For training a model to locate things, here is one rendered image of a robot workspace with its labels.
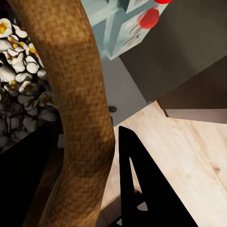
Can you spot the microwave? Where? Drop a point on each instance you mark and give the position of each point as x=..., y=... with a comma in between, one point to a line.
x=97, y=10

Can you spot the fridge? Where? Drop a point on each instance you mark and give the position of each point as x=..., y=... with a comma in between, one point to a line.
x=200, y=98

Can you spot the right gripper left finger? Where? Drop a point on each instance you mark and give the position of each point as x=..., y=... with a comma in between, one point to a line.
x=21, y=169

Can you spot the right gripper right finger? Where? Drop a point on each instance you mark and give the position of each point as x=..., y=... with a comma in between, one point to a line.
x=165, y=209

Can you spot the popcorn bag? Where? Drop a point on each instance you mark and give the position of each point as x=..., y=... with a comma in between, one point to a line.
x=71, y=189

